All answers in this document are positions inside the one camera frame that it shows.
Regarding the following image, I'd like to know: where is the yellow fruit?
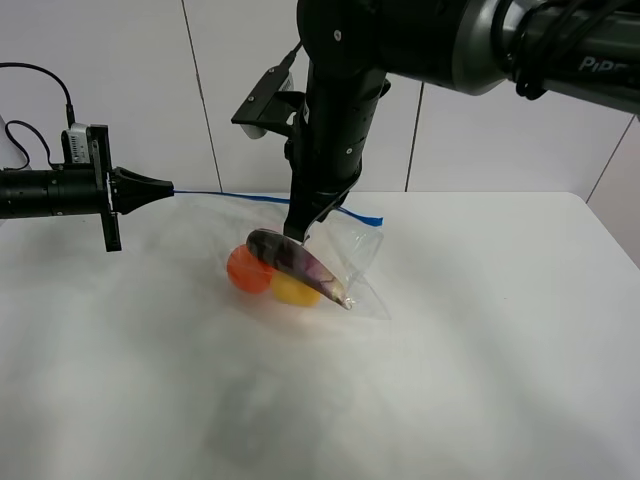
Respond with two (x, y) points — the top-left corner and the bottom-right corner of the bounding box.
(270, 271), (321, 308)

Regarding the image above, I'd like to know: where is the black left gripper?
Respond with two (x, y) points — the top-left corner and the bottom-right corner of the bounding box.
(87, 125), (174, 252)

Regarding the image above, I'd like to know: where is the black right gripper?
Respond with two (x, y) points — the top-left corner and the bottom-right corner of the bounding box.
(283, 63), (390, 242)

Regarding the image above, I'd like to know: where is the orange fruit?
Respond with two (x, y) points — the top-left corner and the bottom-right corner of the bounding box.
(226, 245), (273, 295)

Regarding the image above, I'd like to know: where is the purple eggplant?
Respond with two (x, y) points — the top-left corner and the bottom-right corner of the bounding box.
(245, 228), (353, 310)

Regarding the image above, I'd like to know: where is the black left camera cable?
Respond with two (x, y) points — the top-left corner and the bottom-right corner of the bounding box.
(0, 61), (77, 172)

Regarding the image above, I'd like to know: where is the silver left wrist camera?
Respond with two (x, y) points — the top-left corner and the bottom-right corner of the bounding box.
(61, 123), (91, 165)

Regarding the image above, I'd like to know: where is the clear zip bag blue seal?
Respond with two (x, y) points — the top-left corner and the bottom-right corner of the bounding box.
(162, 190), (389, 323)

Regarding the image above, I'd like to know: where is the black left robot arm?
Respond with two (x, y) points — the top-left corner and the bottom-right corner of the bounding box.
(1, 124), (175, 252)

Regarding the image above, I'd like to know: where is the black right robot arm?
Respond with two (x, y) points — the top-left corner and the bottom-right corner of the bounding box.
(284, 1), (639, 241)

